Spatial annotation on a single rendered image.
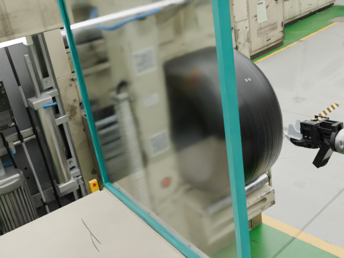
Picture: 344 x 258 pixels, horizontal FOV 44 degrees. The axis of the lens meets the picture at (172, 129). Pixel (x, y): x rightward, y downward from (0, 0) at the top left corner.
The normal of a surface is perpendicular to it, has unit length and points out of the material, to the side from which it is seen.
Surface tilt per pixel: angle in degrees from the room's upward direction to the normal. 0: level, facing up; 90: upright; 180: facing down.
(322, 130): 89
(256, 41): 90
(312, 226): 0
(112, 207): 0
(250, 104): 61
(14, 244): 0
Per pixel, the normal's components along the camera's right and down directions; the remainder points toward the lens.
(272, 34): 0.68, 0.22
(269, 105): 0.47, -0.10
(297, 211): -0.14, -0.90
